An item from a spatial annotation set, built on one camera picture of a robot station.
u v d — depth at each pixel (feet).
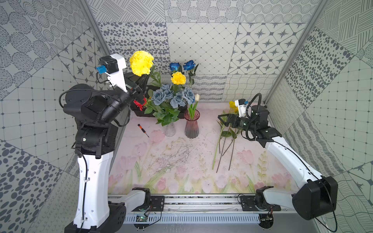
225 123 2.24
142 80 1.46
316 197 1.27
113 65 1.05
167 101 2.68
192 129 3.40
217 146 3.06
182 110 2.79
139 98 1.27
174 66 2.53
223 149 3.05
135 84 1.24
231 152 3.02
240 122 2.21
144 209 2.34
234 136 3.20
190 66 2.56
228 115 2.20
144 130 3.40
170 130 3.22
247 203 2.43
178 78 2.17
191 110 2.79
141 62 1.26
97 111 1.10
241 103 2.25
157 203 2.43
